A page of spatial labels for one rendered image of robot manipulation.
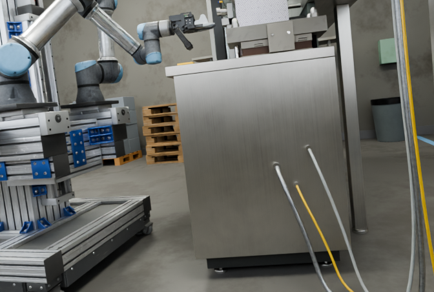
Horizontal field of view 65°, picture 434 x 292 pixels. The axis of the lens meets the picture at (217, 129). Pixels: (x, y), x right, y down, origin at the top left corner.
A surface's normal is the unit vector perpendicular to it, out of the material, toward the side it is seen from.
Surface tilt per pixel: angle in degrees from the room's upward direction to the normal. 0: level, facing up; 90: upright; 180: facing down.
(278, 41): 90
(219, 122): 90
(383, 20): 90
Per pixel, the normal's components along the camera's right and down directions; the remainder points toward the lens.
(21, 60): 0.47, 0.11
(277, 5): -0.11, 0.08
